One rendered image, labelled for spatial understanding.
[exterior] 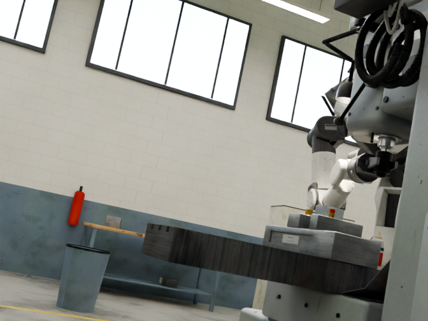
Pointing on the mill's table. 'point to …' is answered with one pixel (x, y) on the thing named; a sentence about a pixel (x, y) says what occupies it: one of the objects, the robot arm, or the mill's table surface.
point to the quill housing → (374, 108)
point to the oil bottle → (380, 249)
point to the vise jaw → (299, 220)
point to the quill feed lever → (352, 104)
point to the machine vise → (326, 241)
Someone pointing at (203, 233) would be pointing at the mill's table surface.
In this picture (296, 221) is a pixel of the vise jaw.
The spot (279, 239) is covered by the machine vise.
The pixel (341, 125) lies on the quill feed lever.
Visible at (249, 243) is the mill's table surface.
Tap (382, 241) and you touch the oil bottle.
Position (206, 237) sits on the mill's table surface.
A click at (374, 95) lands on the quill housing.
